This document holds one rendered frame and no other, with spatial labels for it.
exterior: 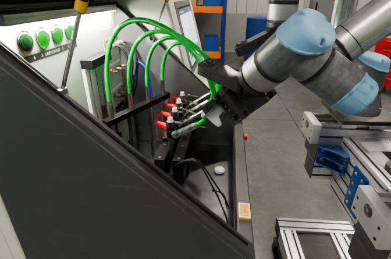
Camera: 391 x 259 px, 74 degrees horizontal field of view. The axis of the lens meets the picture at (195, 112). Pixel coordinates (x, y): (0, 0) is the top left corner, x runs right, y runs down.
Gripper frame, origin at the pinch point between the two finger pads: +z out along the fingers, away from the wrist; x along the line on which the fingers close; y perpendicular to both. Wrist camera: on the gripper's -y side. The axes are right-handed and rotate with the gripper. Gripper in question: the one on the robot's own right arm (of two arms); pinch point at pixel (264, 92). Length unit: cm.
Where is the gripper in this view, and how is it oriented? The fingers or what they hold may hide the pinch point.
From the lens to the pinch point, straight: 80.1
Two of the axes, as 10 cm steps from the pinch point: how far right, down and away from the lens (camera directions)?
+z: 0.0, 9.1, 4.2
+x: 1.2, -4.2, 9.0
